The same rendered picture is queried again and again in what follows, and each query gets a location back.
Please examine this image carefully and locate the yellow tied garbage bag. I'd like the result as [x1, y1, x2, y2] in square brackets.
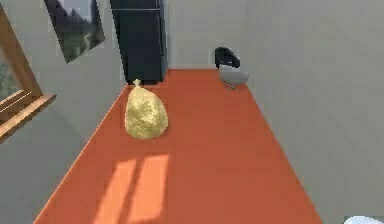
[124, 78, 169, 140]

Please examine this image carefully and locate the framed landscape picture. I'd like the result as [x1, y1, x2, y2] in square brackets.
[43, 0, 106, 64]

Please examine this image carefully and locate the black and grey chair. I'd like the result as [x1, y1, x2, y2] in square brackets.
[214, 46, 250, 92]

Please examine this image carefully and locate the white round object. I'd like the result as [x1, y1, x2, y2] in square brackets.
[343, 215, 384, 224]

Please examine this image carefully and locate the wooden framed window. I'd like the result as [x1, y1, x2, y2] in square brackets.
[0, 4, 57, 144]

